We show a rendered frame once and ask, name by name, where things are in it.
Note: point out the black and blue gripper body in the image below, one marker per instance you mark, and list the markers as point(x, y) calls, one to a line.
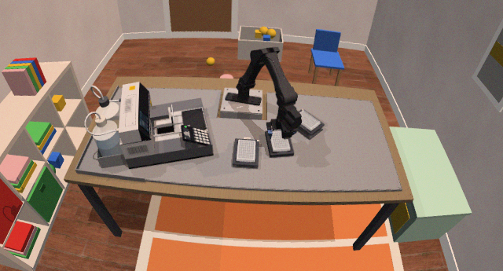
point(273, 124)

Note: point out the white bottle with black cap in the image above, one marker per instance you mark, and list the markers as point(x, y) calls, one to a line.
point(109, 109)

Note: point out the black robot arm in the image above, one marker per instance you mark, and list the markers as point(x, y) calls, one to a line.
point(285, 93)

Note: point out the white well plate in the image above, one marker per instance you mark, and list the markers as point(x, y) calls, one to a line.
point(313, 123)
point(246, 151)
point(279, 144)

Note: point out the white plastic bottle with blue liquid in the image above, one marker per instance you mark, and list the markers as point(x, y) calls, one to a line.
point(108, 144)

